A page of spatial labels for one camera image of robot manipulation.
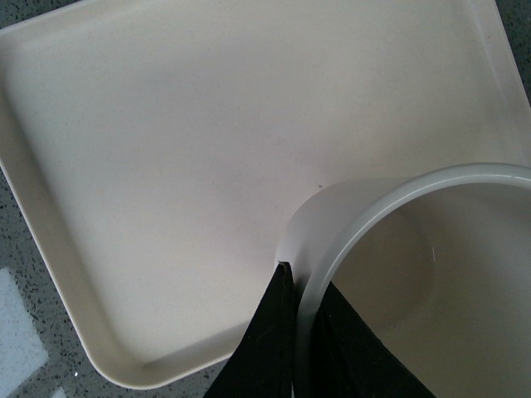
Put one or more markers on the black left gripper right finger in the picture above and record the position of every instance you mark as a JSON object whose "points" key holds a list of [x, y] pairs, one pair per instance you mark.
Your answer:
{"points": [[346, 359]]}

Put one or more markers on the white smiley mug black handle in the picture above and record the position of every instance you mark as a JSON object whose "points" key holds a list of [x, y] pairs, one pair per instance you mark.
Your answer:
{"points": [[437, 266]]}

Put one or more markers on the pink rectangular plastic tray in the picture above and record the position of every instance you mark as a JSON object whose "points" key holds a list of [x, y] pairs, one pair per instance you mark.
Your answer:
{"points": [[158, 149]]}

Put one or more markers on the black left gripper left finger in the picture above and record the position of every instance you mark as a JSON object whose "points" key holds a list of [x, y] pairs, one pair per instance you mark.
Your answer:
{"points": [[262, 364]]}

